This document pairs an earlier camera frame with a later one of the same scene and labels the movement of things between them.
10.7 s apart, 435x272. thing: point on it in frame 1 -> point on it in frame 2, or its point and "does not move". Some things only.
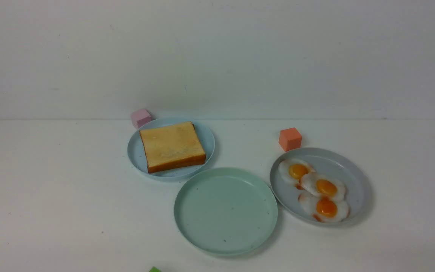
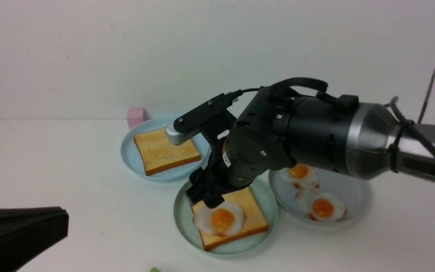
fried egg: x=324 y=209 does not move
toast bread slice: x=172 y=147 -> x=254 y=221
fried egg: x=324 y=187 -> x=225 y=220
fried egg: x=291 y=171 does not move
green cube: x=154 y=269 does not move
